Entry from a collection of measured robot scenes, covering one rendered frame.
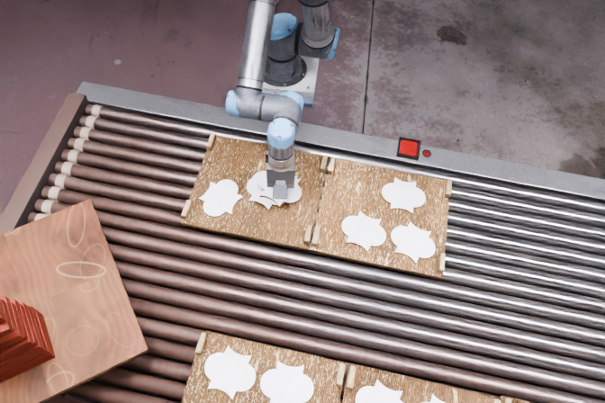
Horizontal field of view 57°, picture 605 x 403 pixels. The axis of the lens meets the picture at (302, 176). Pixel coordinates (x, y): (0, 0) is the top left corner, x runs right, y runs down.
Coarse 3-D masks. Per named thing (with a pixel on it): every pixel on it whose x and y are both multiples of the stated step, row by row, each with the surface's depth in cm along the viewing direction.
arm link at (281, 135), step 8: (280, 120) 154; (288, 120) 154; (272, 128) 152; (280, 128) 153; (288, 128) 153; (296, 128) 158; (272, 136) 152; (280, 136) 151; (288, 136) 152; (272, 144) 154; (280, 144) 153; (288, 144) 154; (272, 152) 158; (280, 152) 156; (288, 152) 157; (280, 160) 160
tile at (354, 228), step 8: (352, 216) 178; (360, 216) 178; (344, 224) 176; (352, 224) 176; (360, 224) 177; (368, 224) 177; (376, 224) 177; (344, 232) 175; (352, 232) 175; (360, 232) 175; (368, 232) 175; (376, 232) 175; (384, 232) 175; (352, 240) 173; (360, 240) 174; (368, 240) 174; (376, 240) 174; (384, 240) 174; (368, 248) 172
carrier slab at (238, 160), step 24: (216, 144) 192; (240, 144) 192; (216, 168) 186; (240, 168) 187; (264, 168) 187; (312, 168) 188; (192, 192) 181; (240, 192) 182; (312, 192) 183; (192, 216) 177; (240, 216) 177; (264, 216) 178; (288, 216) 178; (312, 216) 178; (264, 240) 174; (288, 240) 174
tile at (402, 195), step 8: (392, 184) 185; (400, 184) 185; (408, 184) 185; (384, 192) 183; (392, 192) 183; (400, 192) 183; (408, 192) 183; (416, 192) 183; (384, 200) 182; (392, 200) 182; (400, 200) 182; (408, 200) 182; (416, 200) 182; (424, 200) 182; (392, 208) 180; (400, 208) 180; (408, 208) 180; (416, 208) 181
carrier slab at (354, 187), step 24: (336, 168) 188; (360, 168) 188; (384, 168) 189; (336, 192) 183; (360, 192) 184; (432, 192) 185; (336, 216) 179; (384, 216) 179; (408, 216) 180; (432, 216) 180; (336, 240) 174; (384, 264) 171; (408, 264) 171; (432, 264) 171
